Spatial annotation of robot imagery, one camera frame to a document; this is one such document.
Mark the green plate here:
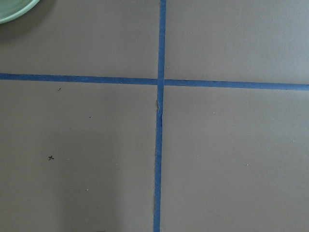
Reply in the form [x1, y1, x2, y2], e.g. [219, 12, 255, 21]
[0, 0, 40, 24]

